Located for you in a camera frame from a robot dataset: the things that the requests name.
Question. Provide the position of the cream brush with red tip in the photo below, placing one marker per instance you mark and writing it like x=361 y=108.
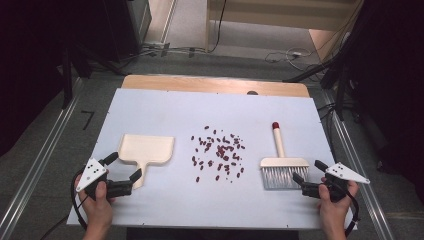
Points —
x=283 y=162

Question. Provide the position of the white board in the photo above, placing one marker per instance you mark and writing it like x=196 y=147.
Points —
x=166 y=110

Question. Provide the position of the black cabinet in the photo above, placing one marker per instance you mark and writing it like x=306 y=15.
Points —
x=123 y=30

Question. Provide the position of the person's left hand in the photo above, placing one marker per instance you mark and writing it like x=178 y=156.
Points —
x=98 y=210

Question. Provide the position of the red beans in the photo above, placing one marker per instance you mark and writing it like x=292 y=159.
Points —
x=220 y=152

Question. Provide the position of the black stand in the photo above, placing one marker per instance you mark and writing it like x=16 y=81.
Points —
x=67 y=83
x=340 y=96

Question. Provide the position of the wooden table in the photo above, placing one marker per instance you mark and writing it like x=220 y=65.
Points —
x=200 y=83

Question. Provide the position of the dark curtain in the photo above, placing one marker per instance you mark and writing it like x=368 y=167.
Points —
x=33 y=66
x=393 y=83

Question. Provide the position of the light wooden shelf unit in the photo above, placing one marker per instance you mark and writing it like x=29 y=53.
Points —
x=266 y=23

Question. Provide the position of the cream plastic dustpan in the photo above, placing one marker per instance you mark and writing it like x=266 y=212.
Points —
x=146 y=148

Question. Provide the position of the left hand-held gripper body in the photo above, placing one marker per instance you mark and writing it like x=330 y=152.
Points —
x=91 y=171

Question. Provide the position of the metal floor rail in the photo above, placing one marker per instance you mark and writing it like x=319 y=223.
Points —
x=348 y=150
x=40 y=160

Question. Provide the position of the person's right hand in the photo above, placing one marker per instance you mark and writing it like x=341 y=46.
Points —
x=335 y=213

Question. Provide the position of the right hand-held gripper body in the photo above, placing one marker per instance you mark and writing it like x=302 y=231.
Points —
x=346 y=173

